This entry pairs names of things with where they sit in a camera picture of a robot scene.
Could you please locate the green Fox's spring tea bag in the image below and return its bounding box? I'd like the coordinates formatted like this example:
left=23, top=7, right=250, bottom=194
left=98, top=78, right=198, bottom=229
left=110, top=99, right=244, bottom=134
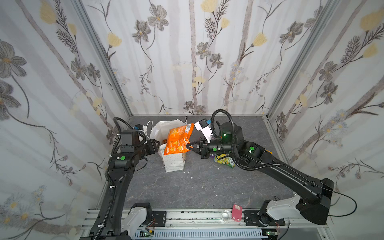
left=215, top=154, right=236, bottom=169

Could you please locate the orange chips packet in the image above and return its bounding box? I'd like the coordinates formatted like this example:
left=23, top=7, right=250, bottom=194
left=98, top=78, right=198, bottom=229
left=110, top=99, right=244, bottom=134
left=164, top=124, right=195, bottom=156

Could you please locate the white paper gift bag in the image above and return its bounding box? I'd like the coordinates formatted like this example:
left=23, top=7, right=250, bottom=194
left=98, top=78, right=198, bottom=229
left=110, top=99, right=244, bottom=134
left=146, top=120, right=186, bottom=173

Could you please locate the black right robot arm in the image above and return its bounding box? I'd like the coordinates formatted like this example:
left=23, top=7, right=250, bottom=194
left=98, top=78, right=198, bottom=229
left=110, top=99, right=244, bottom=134
left=186, top=120, right=334, bottom=228

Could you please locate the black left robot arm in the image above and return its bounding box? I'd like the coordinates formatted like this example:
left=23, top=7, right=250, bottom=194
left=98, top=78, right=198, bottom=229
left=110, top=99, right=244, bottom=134
left=80, top=139, right=160, bottom=240

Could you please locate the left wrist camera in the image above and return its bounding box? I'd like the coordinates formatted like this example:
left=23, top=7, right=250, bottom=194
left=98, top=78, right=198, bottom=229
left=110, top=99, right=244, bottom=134
left=120, top=124, right=147, bottom=147

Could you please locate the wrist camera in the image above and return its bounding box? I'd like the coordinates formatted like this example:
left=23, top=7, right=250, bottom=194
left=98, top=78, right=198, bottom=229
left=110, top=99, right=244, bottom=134
left=195, top=119, right=213, bottom=143
left=120, top=124, right=147, bottom=147

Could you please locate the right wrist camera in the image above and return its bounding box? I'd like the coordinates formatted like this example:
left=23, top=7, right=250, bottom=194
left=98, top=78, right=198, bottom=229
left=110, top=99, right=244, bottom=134
left=195, top=119, right=213, bottom=143

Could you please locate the white round knob on rail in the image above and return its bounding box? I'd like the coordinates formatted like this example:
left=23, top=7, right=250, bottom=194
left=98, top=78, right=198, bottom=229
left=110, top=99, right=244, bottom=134
left=221, top=210, right=232, bottom=222

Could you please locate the pink tag on rail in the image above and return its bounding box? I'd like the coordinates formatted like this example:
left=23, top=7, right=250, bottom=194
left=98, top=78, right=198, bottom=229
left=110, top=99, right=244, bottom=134
left=232, top=204, right=243, bottom=222

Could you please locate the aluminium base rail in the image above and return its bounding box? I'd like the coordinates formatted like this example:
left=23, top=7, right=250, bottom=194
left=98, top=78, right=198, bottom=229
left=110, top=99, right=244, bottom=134
left=78, top=207, right=328, bottom=240

